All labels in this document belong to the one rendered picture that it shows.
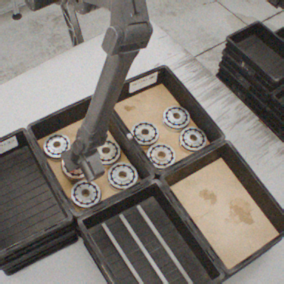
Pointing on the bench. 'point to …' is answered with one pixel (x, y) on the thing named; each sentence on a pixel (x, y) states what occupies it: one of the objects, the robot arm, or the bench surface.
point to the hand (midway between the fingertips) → (75, 163)
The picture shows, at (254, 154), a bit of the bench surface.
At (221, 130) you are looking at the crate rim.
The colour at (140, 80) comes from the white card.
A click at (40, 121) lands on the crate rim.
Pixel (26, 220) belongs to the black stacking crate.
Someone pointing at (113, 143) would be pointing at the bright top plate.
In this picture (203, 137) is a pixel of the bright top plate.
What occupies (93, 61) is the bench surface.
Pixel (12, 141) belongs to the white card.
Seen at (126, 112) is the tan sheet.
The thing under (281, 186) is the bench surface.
